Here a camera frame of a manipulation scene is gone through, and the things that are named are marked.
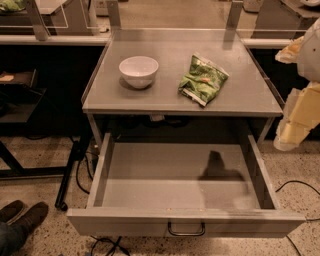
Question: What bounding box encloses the white ceramic bowl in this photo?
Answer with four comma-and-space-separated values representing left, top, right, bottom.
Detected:
119, 56, 159, 89

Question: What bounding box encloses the dark shoe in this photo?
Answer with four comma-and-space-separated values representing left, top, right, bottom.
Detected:
12, 202, 49, 235
0, 200, 24, 223

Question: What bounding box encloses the dark right shoe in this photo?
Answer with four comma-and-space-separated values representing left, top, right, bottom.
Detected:
12, 202, 49, 235

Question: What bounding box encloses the black floor cable front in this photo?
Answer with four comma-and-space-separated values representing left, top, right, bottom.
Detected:
87, 235, 132, 256

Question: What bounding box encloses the black floor cable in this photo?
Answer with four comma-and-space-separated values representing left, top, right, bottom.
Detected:
275, 179, 320, 223
87, 235, 132, 256

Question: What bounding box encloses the green bag in background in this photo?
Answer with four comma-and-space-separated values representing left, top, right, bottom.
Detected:
0, 0, 25, 13

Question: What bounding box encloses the black drawer handle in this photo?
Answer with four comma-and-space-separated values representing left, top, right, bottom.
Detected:
167, 222, 206, 237

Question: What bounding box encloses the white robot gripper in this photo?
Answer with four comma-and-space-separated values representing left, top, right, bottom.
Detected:
273, 18, 320, 151

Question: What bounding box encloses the grey open top drawer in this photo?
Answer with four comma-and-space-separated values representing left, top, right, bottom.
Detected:
67, 136, 305, 238

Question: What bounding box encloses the grey cabinet table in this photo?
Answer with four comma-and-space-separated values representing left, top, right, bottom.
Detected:
81, 27, 287, 151

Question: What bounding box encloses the blue jeans leg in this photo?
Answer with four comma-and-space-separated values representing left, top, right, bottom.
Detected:
0, 223, 28, 256

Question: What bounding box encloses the dark left shoe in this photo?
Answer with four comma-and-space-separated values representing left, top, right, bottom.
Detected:
0, 200, 24, 223

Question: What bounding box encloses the green jalapeno chip bag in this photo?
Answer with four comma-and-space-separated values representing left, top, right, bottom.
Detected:
178, 54, 229, 107

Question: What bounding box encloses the black floor cable right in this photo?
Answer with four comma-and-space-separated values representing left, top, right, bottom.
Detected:
275, 179, 320, 223

